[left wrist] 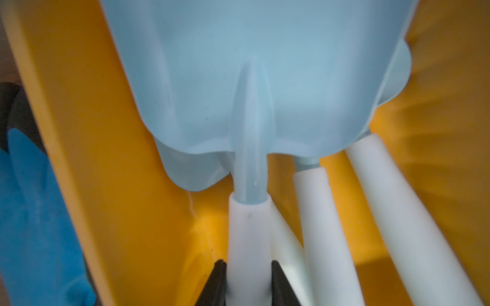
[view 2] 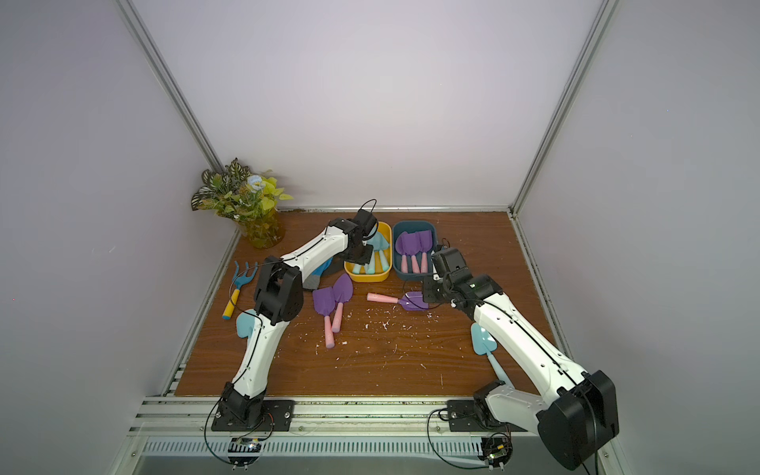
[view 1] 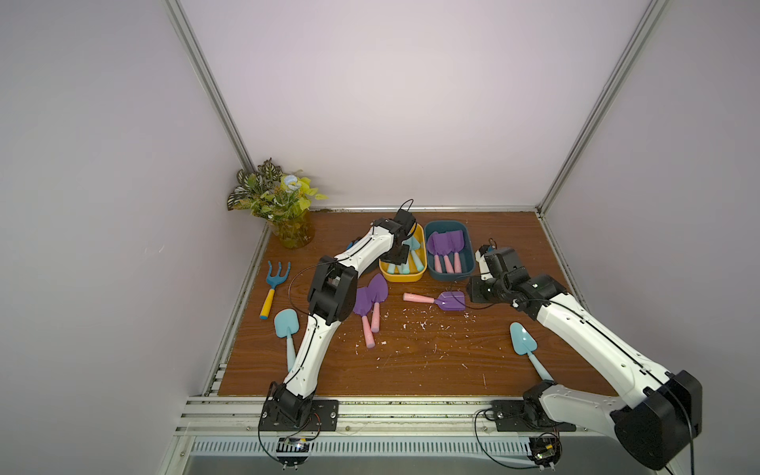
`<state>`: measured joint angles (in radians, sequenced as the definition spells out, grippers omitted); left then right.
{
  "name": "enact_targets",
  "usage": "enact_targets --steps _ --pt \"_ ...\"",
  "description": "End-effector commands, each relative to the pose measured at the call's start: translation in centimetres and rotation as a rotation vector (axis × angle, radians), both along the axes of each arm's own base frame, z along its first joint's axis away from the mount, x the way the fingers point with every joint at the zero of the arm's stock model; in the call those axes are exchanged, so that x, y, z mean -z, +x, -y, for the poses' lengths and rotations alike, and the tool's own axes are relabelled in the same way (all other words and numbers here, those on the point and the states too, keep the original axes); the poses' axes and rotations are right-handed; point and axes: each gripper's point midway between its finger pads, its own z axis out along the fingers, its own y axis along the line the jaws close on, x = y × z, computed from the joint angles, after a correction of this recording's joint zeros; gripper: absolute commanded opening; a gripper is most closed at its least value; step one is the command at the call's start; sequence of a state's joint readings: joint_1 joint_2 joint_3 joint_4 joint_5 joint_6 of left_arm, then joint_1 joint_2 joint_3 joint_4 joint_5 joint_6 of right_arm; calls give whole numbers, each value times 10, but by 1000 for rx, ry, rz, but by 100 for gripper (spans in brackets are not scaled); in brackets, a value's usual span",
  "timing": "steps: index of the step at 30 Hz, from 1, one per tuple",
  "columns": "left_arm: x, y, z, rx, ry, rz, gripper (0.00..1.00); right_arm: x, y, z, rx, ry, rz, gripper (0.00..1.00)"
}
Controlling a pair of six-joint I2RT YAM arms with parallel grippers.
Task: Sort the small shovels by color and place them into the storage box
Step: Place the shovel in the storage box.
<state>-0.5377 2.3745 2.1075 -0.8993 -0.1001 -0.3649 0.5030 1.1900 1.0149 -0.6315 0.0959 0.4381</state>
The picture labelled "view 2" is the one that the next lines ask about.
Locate artificial plant in glass vase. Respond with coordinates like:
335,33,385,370
190,158,293,249

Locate purple pointed shovel lower left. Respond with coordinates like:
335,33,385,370
332,273,353,334

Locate blue rake yellow handle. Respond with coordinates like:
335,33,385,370
223,261,258,320

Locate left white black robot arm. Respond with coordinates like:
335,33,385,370
215,209,378,428

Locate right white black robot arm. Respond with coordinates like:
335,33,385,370
423,247,619,470

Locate purple square shovel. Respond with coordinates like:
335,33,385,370
313,287,336,350
418,230,433,273
366,291,429,311
405,233,421,274

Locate purple pointed shovel top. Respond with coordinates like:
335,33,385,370
395,232,410,273

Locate yellow plastic storage box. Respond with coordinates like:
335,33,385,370
344,222,392,283

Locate teal shovel sideways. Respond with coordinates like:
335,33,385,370
376,233,390,272

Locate purple pointed shovel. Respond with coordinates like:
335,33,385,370
332,273,353,334
395,232,410,273

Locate right small circuit board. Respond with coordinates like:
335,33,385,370
479,433,514,471

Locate teal plastic storage box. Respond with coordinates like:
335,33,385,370
391,221,439,281

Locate left small circuit board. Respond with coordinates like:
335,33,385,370
227,437,263,470

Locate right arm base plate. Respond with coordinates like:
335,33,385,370
443,399,524,433

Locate blue grey gardening glove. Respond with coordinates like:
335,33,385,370
303,257,334,291

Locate aluminium front rail frame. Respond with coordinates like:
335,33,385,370
110,396,540,474

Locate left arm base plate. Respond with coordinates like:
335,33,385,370
211,400,295,433

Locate small circuit board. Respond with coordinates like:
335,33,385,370
479,433,514,471
227,437,263,470

